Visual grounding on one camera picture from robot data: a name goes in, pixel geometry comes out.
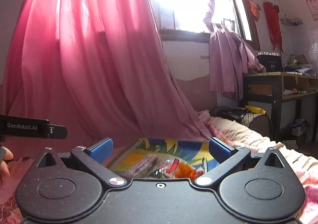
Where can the dark wooden desk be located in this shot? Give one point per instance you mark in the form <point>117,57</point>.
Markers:
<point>275,89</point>

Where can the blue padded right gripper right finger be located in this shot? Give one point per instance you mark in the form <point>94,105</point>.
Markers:
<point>230,160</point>

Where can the small wall shelf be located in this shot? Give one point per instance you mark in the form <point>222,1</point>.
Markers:
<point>291,21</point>

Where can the beige pillow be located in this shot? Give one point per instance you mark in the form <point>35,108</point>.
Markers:
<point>235,134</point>

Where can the purple window curtain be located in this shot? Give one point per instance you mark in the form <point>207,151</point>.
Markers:
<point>230,58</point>

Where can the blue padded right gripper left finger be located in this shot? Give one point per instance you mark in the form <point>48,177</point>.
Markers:
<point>90,160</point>

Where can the colourful lined tray box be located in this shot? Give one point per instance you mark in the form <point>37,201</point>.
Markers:
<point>196,154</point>

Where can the orange wall ornament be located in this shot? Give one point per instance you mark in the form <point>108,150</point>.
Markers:
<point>255,9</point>

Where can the floral pink bed sheet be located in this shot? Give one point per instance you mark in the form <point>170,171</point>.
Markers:
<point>55,190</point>

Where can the white green vegetable snack pouch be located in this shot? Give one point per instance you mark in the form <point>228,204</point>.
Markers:
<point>165,168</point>

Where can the orange clear snack bag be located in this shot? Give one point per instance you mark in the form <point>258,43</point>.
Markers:
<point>186,171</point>

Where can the person's left hand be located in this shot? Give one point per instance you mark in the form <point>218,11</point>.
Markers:
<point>7,155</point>

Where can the black box on desk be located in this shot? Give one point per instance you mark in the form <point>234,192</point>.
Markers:
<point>271,61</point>

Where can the red hanging decoration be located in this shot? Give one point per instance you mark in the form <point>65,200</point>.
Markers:
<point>273,24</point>

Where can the pink bed curtain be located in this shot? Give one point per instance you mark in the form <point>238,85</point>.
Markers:
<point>98,68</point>

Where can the white purple snack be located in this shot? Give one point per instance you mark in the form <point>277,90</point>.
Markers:
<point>141,168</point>

